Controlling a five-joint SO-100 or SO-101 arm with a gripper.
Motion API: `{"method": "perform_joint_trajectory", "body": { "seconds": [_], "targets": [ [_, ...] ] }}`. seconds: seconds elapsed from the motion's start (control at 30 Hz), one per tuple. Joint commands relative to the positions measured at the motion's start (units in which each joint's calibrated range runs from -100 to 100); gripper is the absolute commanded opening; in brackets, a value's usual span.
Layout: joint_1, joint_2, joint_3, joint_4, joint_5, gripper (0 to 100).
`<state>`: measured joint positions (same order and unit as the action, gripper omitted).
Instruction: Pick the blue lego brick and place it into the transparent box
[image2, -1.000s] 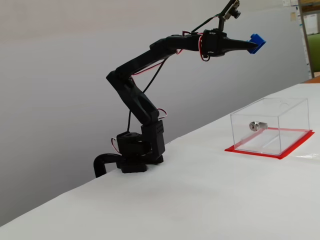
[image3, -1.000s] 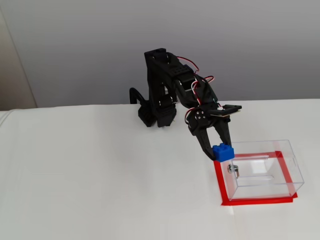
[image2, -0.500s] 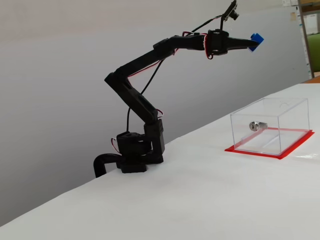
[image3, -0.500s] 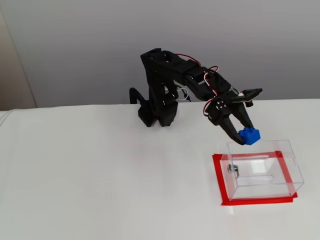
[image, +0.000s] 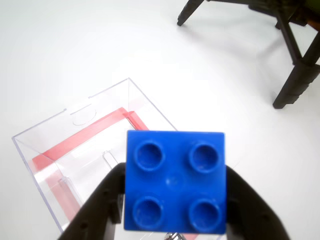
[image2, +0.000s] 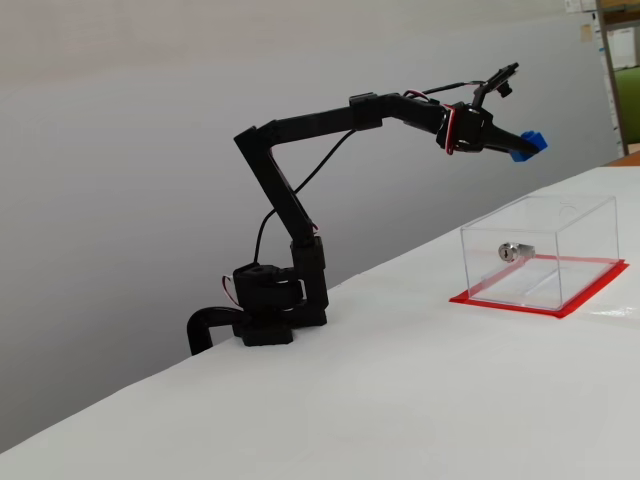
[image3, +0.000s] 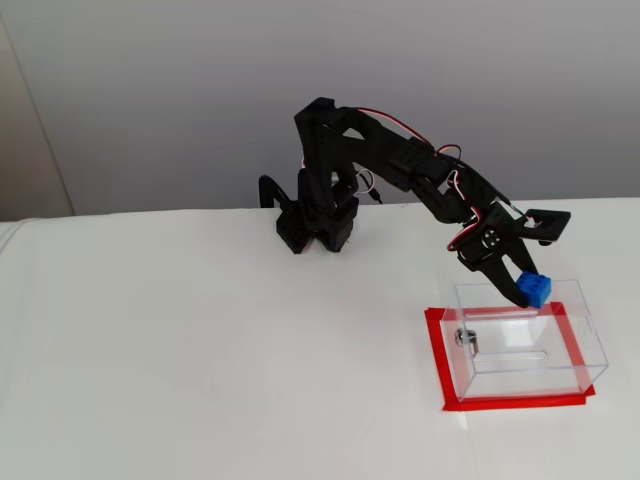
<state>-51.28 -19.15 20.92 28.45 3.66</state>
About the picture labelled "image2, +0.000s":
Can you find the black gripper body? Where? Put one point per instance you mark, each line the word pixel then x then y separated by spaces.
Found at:
pixel 476 132

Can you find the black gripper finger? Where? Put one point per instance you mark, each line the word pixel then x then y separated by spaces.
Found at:
pixel 505 133
pixel 505 143

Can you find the blue lego brick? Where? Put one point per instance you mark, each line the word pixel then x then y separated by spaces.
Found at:
pixel 539 140

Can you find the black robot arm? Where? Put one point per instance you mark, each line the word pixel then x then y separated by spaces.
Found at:
pixel 270 165

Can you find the transparent plastic box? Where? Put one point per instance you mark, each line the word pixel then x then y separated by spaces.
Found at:
pixel 585 235

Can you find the silver cylinder lock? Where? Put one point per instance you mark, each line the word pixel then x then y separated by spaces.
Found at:
pixel 507 252

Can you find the beige sticky note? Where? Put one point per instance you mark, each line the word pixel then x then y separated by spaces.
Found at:
pixel 585 33

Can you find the green object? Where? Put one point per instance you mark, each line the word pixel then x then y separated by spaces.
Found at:
pixel 631 105

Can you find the black table clamp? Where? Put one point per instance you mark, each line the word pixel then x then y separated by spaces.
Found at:
pixel 195 330

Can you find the small wrist camera board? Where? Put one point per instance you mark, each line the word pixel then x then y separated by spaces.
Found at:
pixel 502 75

